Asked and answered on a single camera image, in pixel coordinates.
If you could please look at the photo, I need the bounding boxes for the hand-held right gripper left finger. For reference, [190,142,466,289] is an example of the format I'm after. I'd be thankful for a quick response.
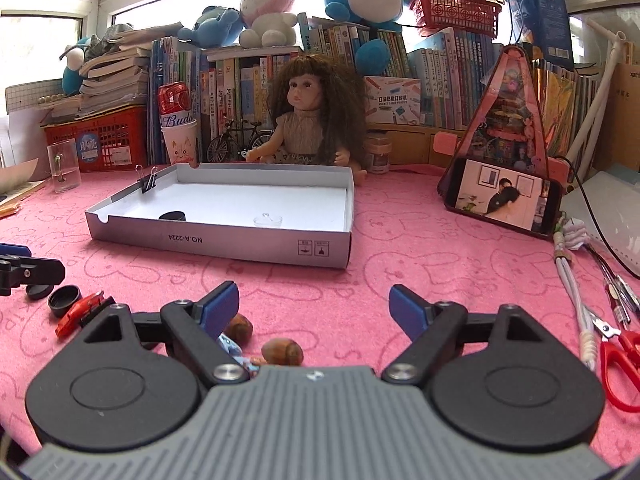
[80,281,251,386]

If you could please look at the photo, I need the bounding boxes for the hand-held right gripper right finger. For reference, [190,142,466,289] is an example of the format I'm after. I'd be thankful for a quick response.
[382,283,552,386]

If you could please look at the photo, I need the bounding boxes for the blue beaded hair clip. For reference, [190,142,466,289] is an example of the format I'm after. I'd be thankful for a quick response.
[219,335,262,377]

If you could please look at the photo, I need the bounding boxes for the white cardboard box tray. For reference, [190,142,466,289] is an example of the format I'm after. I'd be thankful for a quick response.
[84,162,356,269]

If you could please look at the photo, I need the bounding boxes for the pink bunny print tablecloth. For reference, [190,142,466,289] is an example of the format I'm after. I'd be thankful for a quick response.
[0,160,640,461]

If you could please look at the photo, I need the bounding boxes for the pile of loose papers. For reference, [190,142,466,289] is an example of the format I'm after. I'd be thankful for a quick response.
[0,157,49,219]

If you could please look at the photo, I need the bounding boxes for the clear glass cup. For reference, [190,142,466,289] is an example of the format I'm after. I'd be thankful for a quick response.
[47,138,83,195]

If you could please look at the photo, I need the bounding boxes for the black binder clip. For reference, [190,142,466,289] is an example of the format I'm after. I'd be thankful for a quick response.
[135,164,160,194]

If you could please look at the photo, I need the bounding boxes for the large red plastic crate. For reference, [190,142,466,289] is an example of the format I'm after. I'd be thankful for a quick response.
[42,107,152,174]

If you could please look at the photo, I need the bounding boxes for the black smartphone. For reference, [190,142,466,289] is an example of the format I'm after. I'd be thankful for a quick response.
[443,155,564,240]

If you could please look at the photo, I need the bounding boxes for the miniature black bicycle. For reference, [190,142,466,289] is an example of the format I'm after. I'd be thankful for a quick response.
[205,118,275,164]

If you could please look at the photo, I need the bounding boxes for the small glass jar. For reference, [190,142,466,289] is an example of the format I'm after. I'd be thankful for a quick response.
[363,132,394,174]

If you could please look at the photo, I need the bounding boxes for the white cat print paper cup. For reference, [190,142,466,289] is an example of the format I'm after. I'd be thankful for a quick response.
[160,122,200,166]

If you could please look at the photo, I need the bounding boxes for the crumpled white tissue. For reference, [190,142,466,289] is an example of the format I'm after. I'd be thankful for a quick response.
[556,217,592,252]

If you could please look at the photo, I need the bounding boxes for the blue white plush toy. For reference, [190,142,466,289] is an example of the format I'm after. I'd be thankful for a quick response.
[61,35,102,97]

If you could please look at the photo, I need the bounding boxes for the doll with brown curly hair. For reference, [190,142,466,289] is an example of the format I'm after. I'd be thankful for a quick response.
[244,55,369,182]

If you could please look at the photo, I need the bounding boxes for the stack of lying books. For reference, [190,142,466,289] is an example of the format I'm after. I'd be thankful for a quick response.
[74,22,187,117]

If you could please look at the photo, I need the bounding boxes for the red beer can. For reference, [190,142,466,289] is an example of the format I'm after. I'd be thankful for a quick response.
[157,80,196,132]

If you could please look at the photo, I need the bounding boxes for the silver black pen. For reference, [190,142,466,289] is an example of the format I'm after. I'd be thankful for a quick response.
[611,271,640,314]
[585,247,634,332]

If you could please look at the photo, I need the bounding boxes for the white colourful printed carton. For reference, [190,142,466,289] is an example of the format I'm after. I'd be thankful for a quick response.
[363,75,421,126]

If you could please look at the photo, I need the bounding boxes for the red scissors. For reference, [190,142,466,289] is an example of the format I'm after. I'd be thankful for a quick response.
[581,305,640,414]

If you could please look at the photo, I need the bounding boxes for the row of upright books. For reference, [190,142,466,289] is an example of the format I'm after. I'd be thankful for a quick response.
[147,12,507,166]

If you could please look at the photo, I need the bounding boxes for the white plastic case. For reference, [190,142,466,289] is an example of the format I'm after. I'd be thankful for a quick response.
[559,170,640,281]

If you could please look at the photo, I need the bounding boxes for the row of thin picture books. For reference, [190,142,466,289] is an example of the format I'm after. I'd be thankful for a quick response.
[529,56,602,162]

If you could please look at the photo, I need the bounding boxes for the small blue elephant plush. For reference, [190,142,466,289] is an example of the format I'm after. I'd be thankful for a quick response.
[177,5,247,48]

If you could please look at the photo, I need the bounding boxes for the brown cardboard box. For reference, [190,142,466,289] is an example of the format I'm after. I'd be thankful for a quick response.
[592,62,640,182]

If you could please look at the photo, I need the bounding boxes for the small red plastic basket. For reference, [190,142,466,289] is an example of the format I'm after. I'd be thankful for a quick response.
[409,0,504,42]

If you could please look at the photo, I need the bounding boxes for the pink white bunny plush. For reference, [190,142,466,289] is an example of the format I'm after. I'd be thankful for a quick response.
[237,0,302,49]

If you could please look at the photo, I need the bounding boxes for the blue packaging box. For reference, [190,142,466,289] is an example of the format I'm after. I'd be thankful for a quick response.
[506,0,577,74]

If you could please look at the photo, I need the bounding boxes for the white bundled cable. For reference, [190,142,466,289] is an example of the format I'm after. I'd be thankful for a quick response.
[551,239,599,372]

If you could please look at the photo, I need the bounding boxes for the black cable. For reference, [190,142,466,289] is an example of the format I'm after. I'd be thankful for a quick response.
[549,154,640,282]

